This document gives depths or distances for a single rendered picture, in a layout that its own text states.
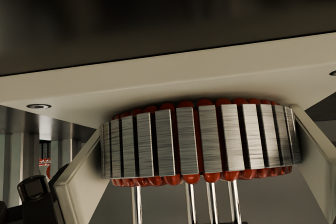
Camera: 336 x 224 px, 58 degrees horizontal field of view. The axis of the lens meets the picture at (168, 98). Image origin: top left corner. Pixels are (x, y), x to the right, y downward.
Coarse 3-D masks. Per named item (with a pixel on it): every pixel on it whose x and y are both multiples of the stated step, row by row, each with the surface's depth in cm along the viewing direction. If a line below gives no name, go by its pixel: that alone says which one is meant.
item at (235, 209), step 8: (184, 184) 32; (192, 184) 31; (208, 184) 31; (232, 184) 31; (192, 192) 31; (208, 192) 31; (232, 192) 30; (192, 200) 31; (208, 200) 31; (216, 200) 31; (232, 200) 30; (192, 208) 31; (208, 208) 31; (216, 208) 31; (232, 208) 30; (192, 216) 31; (216, 216) 30; (232, 216) 30; (240, 216) 30
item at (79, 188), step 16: (96, 144) 17; (80, 160) 15; (96, 160) 17; (64, 176) 14; (80, 176) 15; (96, 176) 17; (64, 192) 14; (80, 192) 15; (96, 192) 16; (64, 208) 14; (80, 208) 14
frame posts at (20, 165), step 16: (0, 144) 30; (16, 144) 29; (32, 144) 31; (64, 144) 39; (80, 144) 42; (0, 160) 29; (16, 160) 29; (32, 160) 31; (64, 160) 39; (0, 176) 29; (16, 176) 29; (0, 192) 29; (16, 192) 28
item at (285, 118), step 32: (128, 128) 14; (160, 128) 13; (192, 128) 13; (224, 128) 13; (256, 128) 13; (288, 128) 14; (128, 160) 14; (160, 160) 13; (192, 160) 12; (224, 160) 13; (256, 160) 13; (288, 160) 14
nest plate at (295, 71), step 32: (96, 64) 12; (128, 64) 12; (160, 64) 12; (192, 64) 11; (224, 64) 11; (256, 64) 11; (288, 64) 11; (320, 64) 11; (0, 96) 12; (32, 96) 12; (64, 96) 12; (96, 96) 12; (128, 96) 13; (160, 96) 13; (192, 96) 14; (224, 96) 14; (256, 96) 15; (288, 96) 16; (320, 96) 16; (96, 128) 22
